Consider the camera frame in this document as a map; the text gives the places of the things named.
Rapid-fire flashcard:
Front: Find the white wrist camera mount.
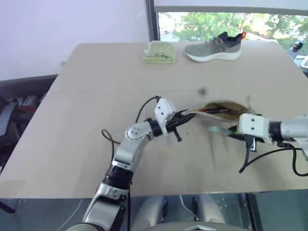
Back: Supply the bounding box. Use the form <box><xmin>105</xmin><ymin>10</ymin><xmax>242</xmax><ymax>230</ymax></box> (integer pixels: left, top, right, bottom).
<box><xmin>154</xmin><ymin>97</ymin><xmax>177</xmax><ymax>137</ymax></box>
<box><xmin>239</xmin><ymin>113</ymin><xmax>274</xmax><ymax>145</ymax></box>

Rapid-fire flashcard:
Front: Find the silver rounded robot leg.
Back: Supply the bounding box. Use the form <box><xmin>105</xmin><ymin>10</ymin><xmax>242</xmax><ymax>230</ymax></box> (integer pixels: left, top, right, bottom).
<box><xmin>196</xmin><ymin>194</ymin><xmax>227</xmax><ymax>225</ymax></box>
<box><xmin>139</xmin><ymin>196</ymin><xmax>169</xmax><ymax>225</ymax></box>

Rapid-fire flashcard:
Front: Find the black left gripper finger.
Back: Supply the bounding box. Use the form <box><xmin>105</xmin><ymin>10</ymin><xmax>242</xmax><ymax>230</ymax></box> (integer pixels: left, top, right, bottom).
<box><xmin>173</xmin><ymin>110</ymin><xmax>191</xmax><ymax>119</ymax></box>
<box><xmin>177</xmin><ymin>113</ymin><xmax>197</xmax><ymax>126</ymax></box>

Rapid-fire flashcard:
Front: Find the light green pen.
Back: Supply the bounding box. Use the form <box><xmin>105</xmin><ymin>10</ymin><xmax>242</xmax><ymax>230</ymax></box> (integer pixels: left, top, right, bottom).
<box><xmin>208</xmin><ymin>126</ymin><xmax>239</xmax><ymax>136</ymax></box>

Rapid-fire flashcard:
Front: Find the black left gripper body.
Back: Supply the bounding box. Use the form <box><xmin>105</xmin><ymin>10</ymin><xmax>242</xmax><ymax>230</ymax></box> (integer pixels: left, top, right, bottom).
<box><xmin>165</xmin><ymin>113</ymin><xmax>186</xmax><ymax>144</ymax></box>

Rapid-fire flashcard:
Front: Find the beige pouch with pens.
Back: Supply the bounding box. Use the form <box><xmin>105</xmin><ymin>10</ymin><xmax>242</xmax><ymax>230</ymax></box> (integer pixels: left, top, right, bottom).
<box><xmin>180</xmin><ymin>94</ymin><xmax>263</xmax><ymax>122</ymax></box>

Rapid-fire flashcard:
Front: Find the red pen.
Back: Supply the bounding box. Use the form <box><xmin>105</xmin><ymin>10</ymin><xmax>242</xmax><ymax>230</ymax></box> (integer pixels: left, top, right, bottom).
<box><xmin>197</xmin><ymin>108</ymin><xmax>229</xmax><ymax>113</ymax></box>

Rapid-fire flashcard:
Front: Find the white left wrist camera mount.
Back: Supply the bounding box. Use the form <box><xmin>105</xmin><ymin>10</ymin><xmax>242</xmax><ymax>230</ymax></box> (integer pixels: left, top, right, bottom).
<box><xmin>154</xmin><ymin>97</ymin><xmax>177</xmax><ymax>137</ymax></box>

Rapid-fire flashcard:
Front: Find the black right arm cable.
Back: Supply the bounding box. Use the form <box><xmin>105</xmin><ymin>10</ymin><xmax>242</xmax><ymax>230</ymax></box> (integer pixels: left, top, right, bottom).
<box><xmin>238</xmin><ymin>134</ymin><xmax>308</xmax><ymax>177</ymax></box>

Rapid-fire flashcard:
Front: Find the black curved equipment part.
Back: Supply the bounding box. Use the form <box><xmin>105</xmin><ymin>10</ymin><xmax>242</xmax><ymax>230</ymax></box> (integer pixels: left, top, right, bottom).
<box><xmin>0</xmin><ymin>97</ymin><xmax>20</xmax><ymax>138</ymax></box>

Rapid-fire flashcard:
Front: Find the grey roller blind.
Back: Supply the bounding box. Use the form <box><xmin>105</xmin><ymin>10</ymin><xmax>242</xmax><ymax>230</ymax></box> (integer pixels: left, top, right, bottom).
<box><xmin>154</xmin><ymin>0</ymin><xmax>308</xmax><ymax>13</ymax></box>

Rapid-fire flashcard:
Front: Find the white cable under table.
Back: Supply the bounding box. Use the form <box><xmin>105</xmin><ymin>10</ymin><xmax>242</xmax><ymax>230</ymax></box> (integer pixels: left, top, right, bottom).
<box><xmin>179</xmin><ymin>194</ymin><xmax>196</xmax><ymax>218</ymax></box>

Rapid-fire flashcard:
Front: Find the grey sneaker with white sole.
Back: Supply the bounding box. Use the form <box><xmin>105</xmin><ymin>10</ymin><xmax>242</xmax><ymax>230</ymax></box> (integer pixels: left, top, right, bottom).
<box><xmin>184</xmin><ymin>31</ymin><xmax>247</xmax><ymax>63</ymax></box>

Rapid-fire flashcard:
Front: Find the dark window frame post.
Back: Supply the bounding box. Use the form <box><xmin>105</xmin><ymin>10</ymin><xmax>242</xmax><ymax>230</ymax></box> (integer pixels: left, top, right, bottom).
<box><xmin>145</xmin><ymin>0</ymin><xmax>161</xmax><ymax>43</ymax></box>

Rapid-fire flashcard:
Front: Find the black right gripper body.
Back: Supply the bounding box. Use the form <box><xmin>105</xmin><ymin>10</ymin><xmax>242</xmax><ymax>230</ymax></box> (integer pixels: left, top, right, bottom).
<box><xmin>234</xmin><ymin>130</ymin><xmax>258</xmax><ymax>153</ymax></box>

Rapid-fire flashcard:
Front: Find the folded light green towel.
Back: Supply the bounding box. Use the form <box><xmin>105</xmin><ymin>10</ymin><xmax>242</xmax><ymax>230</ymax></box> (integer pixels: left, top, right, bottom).
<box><xmin>143</xmin><ymin>40</ymin><xmax>177</xmax><ymax>65</ymax></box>

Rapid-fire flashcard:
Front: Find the grey robot torso with chevron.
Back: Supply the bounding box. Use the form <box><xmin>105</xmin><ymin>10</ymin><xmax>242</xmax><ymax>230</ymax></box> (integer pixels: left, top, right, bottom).
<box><xmin>148</xmin><ymin>221</ymin><xmax>251</xmax><ymax>231</ymax></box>

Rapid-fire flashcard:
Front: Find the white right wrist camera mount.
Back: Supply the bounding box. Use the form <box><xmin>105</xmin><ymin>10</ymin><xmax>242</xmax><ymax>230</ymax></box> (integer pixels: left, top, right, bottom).
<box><xmin>239</xmin><ymin>113</ymin><xmax>274</xmax><ymax>145</ymax></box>

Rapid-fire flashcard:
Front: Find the white device on stand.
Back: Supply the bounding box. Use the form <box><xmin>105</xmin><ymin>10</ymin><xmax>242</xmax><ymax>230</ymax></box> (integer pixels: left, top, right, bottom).
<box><xmin>290</xmin><ymin>40</ymin><xmax>308</xmax><ymax>73</ymax></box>

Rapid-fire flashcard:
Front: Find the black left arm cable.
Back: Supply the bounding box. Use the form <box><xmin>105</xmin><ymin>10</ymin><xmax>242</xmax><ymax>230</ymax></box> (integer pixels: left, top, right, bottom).
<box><xmin>101</xmin><ymin>95</ymin><xmax>161</xmax><ymax>165</ymax></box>

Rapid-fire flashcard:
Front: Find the thin white floor cable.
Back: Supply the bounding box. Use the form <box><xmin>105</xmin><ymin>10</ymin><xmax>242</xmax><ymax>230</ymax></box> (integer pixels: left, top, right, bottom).
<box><xmin>69</xmin><ymin>198</ymin><xmax>83</xmax><ymax>218</ymax></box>

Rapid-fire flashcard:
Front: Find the black pen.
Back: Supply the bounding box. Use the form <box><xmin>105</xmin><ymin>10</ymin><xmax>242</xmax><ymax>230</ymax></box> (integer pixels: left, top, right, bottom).
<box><xmin>205</xmin><ymin>108</ymin><xmax>233</xmax><ymax>115</ymax></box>

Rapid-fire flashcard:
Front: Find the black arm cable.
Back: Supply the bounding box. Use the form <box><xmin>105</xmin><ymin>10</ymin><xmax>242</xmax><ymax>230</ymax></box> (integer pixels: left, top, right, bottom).
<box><xmin>238</xmin><ymin>134</ymin><xmax>308</xmax><ymax>177</ymax></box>
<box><xmin>101</xmin><ymin>95</ymin><xmax>161</xmax><ymax>165</ymax></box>

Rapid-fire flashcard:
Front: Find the metal frame with bolts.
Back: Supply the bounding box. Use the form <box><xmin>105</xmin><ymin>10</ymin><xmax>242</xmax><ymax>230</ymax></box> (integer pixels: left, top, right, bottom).
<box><xmin>216</xmin><ymin>193</ymin><xmax>256</xmax><ymax>231</ymax></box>

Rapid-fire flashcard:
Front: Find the red and white machine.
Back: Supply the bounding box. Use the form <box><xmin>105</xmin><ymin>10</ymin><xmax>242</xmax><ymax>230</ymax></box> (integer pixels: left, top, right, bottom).
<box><xmin>18</xmin><ymin>95</ymin><xmax>41</xmax><ymax>114</ymax></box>

